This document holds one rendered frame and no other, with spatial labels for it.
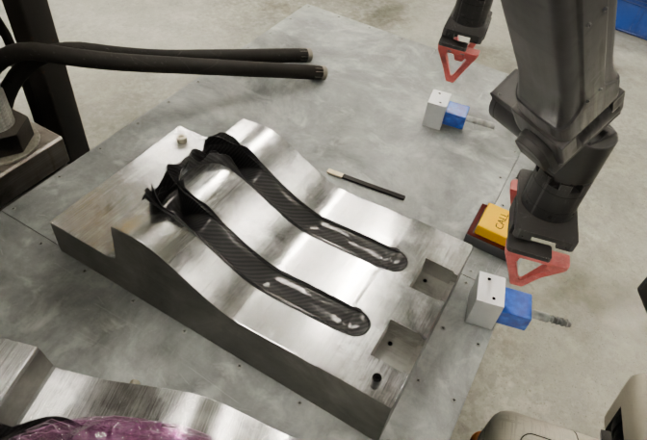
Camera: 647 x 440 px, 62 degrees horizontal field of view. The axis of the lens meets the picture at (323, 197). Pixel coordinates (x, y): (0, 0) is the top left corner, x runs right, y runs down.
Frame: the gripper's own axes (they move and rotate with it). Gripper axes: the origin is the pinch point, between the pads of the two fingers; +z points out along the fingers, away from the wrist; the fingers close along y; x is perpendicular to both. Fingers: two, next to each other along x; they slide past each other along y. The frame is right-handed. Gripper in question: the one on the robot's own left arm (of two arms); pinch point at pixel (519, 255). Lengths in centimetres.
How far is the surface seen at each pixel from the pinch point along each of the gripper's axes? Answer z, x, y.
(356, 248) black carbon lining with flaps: 4.5, -19.5, 2.4
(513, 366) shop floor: 93, 28, -45
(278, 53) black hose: 9, -48, -46
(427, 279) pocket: 6.3, -9.7, 2.6
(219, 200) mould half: -0.1, -37.4, 5.1
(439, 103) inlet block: 7.5, -14.0, -39.5
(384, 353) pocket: 6.2, -12.6, 14.9
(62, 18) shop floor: 94, -209, -165
